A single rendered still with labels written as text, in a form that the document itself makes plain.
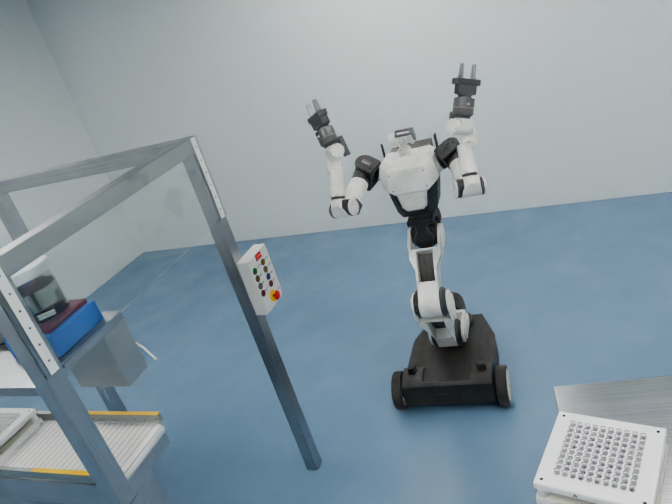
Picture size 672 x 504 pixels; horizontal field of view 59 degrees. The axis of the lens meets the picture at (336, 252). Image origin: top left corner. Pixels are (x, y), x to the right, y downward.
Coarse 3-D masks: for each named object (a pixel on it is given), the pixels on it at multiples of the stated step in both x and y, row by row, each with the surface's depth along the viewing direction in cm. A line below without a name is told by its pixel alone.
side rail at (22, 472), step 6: (0, 468) 203; (6, 468) 202; (12, 468) 201; (18, 468) 200; (24, 468) 199; (30, 468) 198; (0, 474) 204; (6, 474) 203; (12, 474) 201; (18, 474) 200; (24, 474) 199; (30, 474) 197; (36, 474) 196; (42, 474) 195; (48, 474) 194; (54, 474) 192; (60, 474) 191; (66, 474) 190; (66, 480) 192; (72, 480) 191; (78, 480) 189; (84, 480) 188; (90, 480) 187
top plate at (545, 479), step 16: (560, 416) 151; (576, 416) 150; (560, 432) 147; (640, 432) 140; (656, 432) 139; (560, 448) 142; (576, 448) 141; (592, 448) 140; (656, 448) 135; (544, 464) 139; (624, 464) 133; (656, 464) 131; (544, 480) 135; (560, 480) 134; (576, 480) 133; (592, 480) 132; (640, 480) 129; (656, 480) 128; (592, 496) 128; (608, 496) 127; (624, 496) 126; (640, 496) 125
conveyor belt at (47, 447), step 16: (48, 432) 221; (112, 432) 210; (128, 432) 207; (144, 432) 204; (160, 432) 205; (32, 448) 215; (48, 448) 212; (64, 448) 209; (112, 448) 201; (128, 448) 199; (144, 448) 198; (0, 464) 212; (16, 464) 209; (32, 464) 206; (48, 464) 204; (64, 464) 201; (80, 464) 198; (128, 464) 192; (128, 480) 191
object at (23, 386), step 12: (108, 324) 187; (96, 336) 182; (0, 348) 192; (84, 348) 177; (0, 360) 183; (12, 360) 181; (72, 360) 173; (0, 372) 176; (12, 372) 173; (24, 372) 171; (0, 384) 169; (12, 384) 166; (24, 384) 164
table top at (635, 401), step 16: (592, 384) 168; (608, 384) 166; (624, 384) 165; (640, 384) 163; (656, 384) 161; (560, 400) 166; (576, 400) 164; (592, 400) 163; (608, 400) 161; (624, 400) 159; (640, 400) 158; (656, 400) 156; (592, 416) 158; (608, 416) 156; (624, 416) 155; (640, 416) 153; (656, 416) 152
